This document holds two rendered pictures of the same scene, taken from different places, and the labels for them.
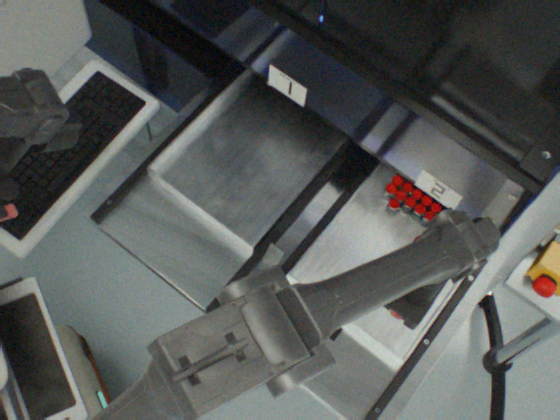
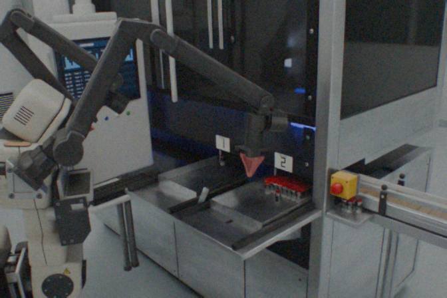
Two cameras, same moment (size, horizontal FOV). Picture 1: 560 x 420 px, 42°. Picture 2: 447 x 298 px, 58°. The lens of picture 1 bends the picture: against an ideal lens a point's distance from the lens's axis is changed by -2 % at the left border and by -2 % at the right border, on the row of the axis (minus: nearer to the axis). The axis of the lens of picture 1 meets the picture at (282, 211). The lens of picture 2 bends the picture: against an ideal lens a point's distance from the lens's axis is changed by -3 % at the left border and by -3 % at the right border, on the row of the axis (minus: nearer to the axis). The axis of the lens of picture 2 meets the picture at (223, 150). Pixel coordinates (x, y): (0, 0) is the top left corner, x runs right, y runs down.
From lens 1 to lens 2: 1.16 m
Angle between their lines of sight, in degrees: 48
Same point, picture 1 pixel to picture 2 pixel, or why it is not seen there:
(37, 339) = (84, 180)
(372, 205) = (259, 191)
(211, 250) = (177, 199)
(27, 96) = not seen: hidden behind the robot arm
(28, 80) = not seen: hidden behind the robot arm
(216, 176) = (188, 182)
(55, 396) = (81, 191)
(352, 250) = (245, 201)
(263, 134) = (214, 174)
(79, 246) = not seen: outside the picture
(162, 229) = (157, 193)
